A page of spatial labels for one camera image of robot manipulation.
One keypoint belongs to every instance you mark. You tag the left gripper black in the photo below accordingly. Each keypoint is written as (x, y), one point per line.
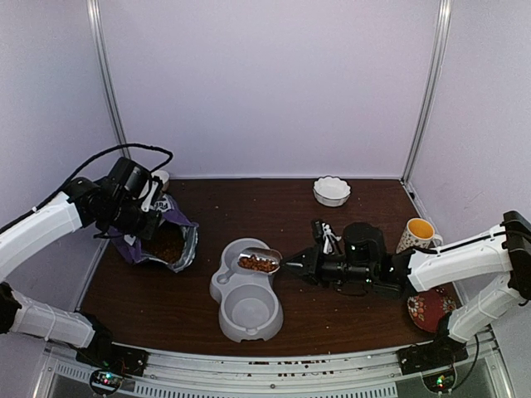
(147, 230)

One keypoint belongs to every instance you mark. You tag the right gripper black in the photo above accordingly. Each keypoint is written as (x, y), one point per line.
(311, 258)

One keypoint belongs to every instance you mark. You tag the purple puppy food bag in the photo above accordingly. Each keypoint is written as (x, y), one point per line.
(131, 250)

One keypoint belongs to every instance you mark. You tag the metal food scoop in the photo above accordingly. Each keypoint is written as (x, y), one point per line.
(263, 253)

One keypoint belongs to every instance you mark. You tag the grey double pet bowl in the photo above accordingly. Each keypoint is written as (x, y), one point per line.
(248, 310)

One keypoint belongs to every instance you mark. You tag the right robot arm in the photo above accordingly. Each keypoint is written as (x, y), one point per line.
(503, 250)

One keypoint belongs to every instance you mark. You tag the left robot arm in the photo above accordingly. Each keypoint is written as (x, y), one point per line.
(123, 200)

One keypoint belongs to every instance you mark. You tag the small white round bowl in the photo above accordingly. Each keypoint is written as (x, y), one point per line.
(163, 178)

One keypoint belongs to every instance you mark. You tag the kibble in metal scoop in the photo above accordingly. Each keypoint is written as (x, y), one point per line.
(257, 264)

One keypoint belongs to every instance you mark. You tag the white scalloped bowl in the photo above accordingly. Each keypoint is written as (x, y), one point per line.
(331, 191)

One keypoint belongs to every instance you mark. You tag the patterned mug yellow inside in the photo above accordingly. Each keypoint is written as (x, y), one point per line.
(420, 233)

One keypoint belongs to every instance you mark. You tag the red floral plate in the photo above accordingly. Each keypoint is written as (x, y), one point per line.
(427, 309)

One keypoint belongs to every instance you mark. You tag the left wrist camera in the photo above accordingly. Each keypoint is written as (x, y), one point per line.
(150, 193)

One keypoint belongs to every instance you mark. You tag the aluminium front rail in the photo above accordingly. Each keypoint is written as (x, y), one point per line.
(375, 373)

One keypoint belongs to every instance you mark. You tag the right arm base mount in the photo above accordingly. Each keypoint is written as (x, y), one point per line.
(435, 362)

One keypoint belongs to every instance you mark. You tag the right aluminium frame post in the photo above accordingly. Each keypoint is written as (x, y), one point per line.
(443, 24)

